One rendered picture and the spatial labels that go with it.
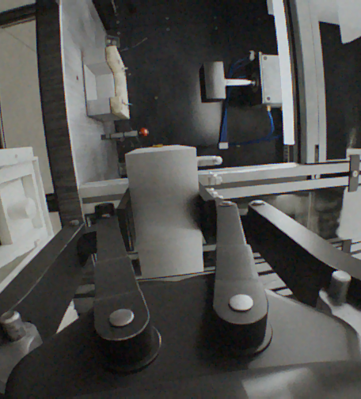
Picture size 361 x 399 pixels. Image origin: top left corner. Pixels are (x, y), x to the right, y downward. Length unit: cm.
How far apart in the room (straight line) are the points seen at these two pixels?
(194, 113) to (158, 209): 66
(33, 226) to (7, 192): 7
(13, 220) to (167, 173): 20
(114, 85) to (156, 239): 45
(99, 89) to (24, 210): 37
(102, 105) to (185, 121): 38
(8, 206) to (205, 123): 66
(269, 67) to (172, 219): 50
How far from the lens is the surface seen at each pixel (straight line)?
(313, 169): 46
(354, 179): 52
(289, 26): 51
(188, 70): 84
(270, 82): 61
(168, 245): 18
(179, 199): 17
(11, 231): 30
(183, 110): 81
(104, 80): 58
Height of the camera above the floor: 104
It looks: 5 degrees up
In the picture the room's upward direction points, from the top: 84 degrees clockwise
